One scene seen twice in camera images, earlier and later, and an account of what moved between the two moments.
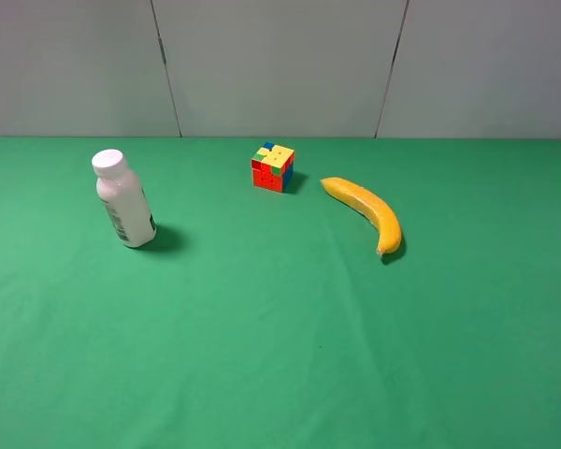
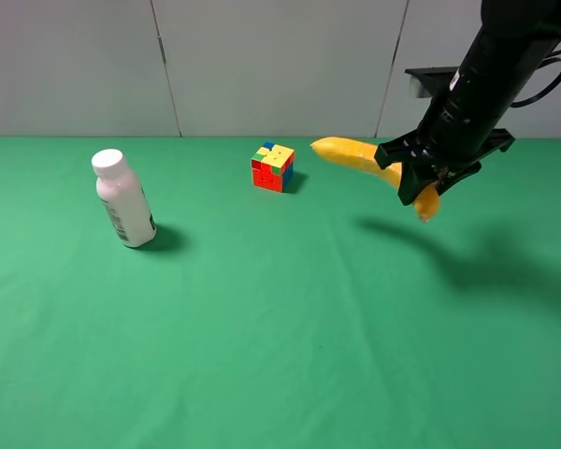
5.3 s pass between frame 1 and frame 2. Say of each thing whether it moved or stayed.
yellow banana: moved
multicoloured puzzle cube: stayed
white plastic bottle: stayed
